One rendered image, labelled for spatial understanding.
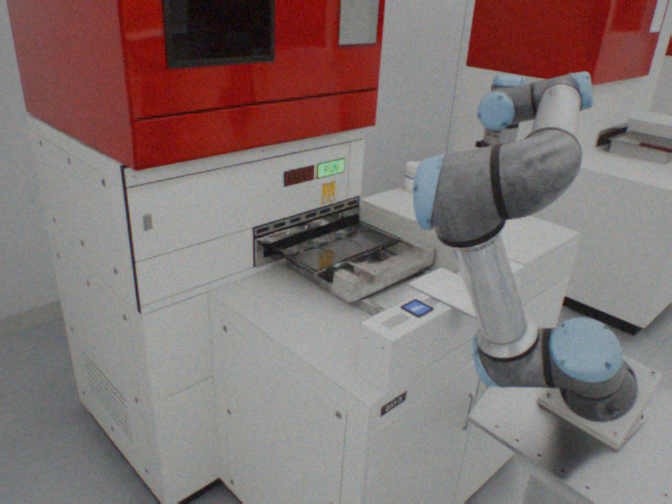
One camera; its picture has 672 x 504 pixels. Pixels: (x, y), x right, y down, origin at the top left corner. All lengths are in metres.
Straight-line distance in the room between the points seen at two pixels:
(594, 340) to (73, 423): 2.00
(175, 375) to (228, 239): 0.43
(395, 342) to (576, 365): 0.36
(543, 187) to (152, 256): 0.99
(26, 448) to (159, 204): 1.33
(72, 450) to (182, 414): 0.71
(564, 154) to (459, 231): 0.19
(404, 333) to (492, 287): 0.29
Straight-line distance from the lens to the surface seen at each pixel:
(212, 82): 1.41
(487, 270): 0.97
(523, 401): 1.34
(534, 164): 0.85
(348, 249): 1.71
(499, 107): 1.22
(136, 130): 1.33
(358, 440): 1.33
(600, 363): 1.11
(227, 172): 1.54
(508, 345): 1.11
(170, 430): 1.83
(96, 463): 2.35
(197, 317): 1.66
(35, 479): 2.37
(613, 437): 1.30
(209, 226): 1.56
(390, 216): 1.86
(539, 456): 1.23
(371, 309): 1.53
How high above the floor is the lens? 1.63
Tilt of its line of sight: 26 degrees down
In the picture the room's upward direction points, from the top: 3 degrees clockwise
